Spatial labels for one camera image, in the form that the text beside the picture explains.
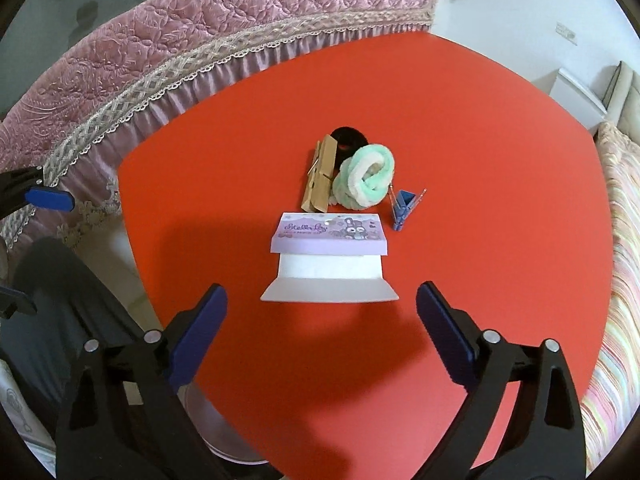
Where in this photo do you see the blue plastic clothespin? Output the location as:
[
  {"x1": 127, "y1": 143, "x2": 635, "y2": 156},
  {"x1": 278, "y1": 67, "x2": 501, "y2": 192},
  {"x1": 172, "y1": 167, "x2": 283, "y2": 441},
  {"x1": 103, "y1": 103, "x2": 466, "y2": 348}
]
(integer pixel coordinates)
[{"x1": 386, "y1": 187, "x2": 429, "y2": 233}]

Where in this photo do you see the white bedside cabinet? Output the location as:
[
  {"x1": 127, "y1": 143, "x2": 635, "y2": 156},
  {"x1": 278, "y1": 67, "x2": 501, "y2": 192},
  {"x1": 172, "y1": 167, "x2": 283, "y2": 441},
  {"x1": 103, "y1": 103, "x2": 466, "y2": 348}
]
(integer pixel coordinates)
[{"x1": 531, "y1": 67, "x2": 609, "y2": 135}]

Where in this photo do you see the beige padded headboard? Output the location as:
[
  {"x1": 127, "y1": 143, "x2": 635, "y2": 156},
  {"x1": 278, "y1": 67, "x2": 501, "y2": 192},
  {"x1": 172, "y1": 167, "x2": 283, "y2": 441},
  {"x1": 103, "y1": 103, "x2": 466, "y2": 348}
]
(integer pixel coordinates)
[{"x1": 601, "y1": 60, "x2": 640, "y2": 133}]

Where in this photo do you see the white round table base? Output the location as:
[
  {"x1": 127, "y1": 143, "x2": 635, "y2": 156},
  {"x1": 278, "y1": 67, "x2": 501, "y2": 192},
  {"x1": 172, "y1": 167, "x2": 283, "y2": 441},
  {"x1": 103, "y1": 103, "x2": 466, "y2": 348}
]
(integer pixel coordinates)
[{"x1": 182, "y1": 382, "x2": 268, "y2": 463}]

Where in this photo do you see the green white fluffy scrunchie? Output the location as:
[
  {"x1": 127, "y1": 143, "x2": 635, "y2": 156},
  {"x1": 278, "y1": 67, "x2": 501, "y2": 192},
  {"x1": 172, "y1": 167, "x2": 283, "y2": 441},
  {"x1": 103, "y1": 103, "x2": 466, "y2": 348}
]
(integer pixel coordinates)
[{"x1": 332, "y1": 143, "x2": 397, "y2": 210}]

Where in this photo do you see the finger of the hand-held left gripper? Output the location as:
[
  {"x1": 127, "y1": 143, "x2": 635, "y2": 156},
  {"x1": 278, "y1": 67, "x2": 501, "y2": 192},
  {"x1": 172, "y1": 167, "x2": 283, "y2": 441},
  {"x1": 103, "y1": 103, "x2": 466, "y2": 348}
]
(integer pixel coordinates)
[
  {"x1": 0, "y1": 166, "x2": 77, "y2": 221},
  {"x1": 0, "y1": 284, "x2": 39, "y2": 319}
]

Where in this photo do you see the person's dark trouser leg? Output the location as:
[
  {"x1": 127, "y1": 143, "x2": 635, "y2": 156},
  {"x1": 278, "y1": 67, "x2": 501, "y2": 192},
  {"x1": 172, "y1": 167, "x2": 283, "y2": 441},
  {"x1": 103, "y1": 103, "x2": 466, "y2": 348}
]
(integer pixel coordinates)
[{"x1": 7, "y1": 238, "x2": 166, "y2": 413}]

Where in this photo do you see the purple lidded white bin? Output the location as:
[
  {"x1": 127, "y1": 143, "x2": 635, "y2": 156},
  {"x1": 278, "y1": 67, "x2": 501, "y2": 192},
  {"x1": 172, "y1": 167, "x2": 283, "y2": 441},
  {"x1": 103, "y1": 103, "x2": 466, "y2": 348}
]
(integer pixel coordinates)
[{"x1": 260, "y1": 212, "x2": 401, "y2": 304}]

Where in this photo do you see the large wooden clothespin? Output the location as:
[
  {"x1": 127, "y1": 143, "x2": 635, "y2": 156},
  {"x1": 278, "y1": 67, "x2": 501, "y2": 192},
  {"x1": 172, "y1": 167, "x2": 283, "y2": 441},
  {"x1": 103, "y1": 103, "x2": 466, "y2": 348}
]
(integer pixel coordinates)
[{"x1": 299, "y1": 133, "x2": 339, "y2": 213}]

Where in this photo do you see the black hair scrunchie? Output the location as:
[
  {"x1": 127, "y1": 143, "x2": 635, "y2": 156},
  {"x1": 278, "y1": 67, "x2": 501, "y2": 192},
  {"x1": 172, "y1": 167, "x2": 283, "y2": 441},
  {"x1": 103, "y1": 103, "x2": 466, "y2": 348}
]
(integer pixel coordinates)
[{"x1": 330, "y1": 126, "x2": 371, "y2": 162}]

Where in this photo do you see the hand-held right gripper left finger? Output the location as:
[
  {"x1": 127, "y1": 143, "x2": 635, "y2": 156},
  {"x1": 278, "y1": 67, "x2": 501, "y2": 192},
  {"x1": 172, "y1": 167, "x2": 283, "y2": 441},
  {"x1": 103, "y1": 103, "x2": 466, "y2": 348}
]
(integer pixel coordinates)
[{"x1": 55, "y1": 283, "x2": 281, "y2": 480}]

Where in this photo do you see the white patterned cloth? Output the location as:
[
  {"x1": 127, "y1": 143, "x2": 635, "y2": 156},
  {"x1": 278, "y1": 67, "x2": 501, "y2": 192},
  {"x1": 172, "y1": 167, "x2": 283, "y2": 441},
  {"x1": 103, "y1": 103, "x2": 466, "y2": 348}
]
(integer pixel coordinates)
[{"x1": 0, "y1": 357, "x2": 57, "y2": 463}]

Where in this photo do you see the striped colourful blanket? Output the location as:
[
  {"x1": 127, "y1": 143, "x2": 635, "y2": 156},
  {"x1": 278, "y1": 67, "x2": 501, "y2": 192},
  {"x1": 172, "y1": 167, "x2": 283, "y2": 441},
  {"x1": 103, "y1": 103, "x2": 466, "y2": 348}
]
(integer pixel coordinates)
[{"x1": 580, "y1": 121, "x2": 640, "y2": 473}]

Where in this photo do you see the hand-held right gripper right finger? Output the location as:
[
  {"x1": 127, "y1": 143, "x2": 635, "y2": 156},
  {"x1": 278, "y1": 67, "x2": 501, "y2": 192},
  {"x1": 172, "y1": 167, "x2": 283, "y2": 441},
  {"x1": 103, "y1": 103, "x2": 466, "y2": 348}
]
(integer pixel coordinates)
[{"x1": 415, "y1": 281, "x2": 587, "y2": 480}]

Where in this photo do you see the pink quilted bed cover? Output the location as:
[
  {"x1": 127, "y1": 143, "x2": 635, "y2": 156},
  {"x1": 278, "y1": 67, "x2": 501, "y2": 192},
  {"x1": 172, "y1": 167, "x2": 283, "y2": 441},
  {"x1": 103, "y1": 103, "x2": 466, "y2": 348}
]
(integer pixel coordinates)
[{"x1": 0, "y1": 0, "x2": 441, "y2": 251}]

